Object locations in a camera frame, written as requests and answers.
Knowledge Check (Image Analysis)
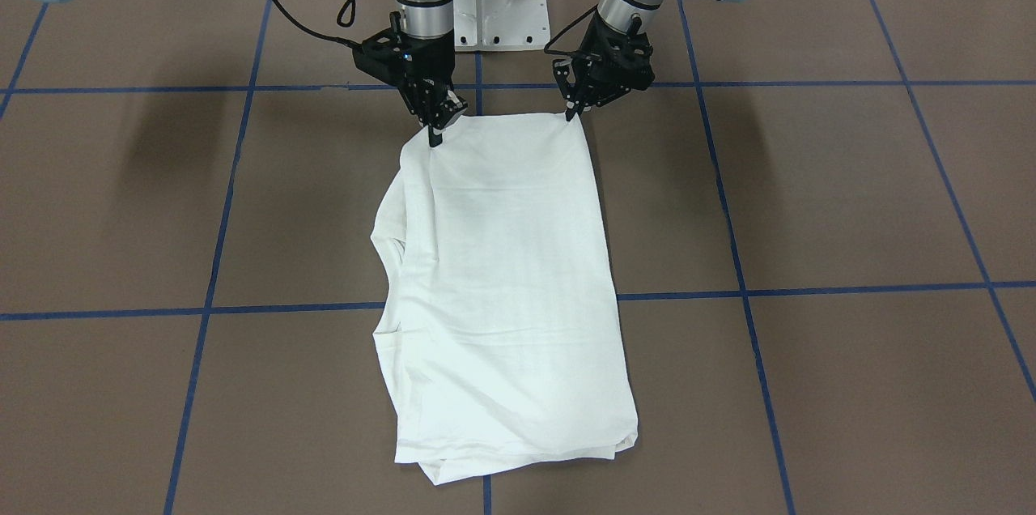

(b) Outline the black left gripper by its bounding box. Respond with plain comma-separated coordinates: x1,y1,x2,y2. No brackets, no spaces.
552,9,655,121

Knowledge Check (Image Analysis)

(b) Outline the white long-sleeve printed shirt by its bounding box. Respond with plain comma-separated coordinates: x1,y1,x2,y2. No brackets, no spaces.
371,113,638,485

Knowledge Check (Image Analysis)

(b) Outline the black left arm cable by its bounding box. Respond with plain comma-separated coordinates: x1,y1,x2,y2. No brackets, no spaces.
544,9,600,58

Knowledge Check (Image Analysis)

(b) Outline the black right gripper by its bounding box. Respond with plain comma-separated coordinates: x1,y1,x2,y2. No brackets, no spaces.
352,13,469,147

